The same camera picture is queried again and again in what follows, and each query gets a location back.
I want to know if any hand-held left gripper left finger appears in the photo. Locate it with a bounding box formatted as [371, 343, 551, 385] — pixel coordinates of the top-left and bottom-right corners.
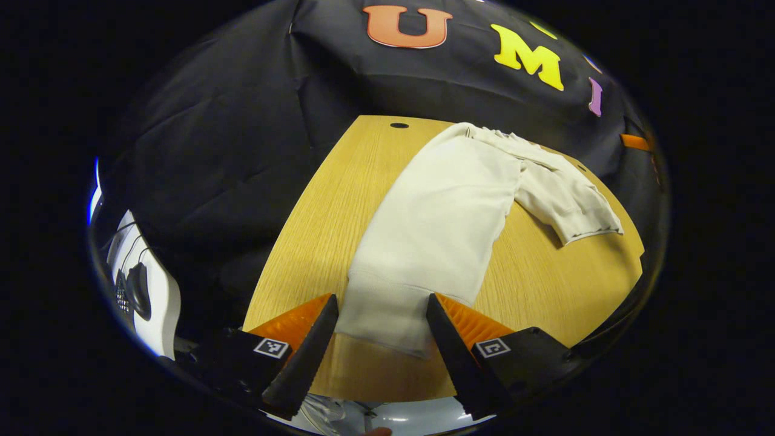
[200, 293, 340, 421]

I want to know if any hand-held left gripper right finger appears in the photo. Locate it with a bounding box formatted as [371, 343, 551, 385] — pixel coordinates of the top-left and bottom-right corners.
[426, 292, 573, 420]

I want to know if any cream sweatshirt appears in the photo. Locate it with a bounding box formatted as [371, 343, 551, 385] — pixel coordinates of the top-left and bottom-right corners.
[335, 122, 624, 359]

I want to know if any white side table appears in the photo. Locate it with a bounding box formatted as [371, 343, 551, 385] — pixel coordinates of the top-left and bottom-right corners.
[106, 209, 182, 359]

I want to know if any black computer mouse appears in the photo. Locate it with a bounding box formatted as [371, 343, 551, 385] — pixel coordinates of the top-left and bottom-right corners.
[125, 262, 152, 322]

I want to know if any black keyboard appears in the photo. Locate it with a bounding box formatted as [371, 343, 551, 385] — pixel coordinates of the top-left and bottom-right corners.
[114, 269, 129, 315]

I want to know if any black backdrop cloth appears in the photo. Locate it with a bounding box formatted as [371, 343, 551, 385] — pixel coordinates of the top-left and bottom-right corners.
[91, 0, 667, 340]

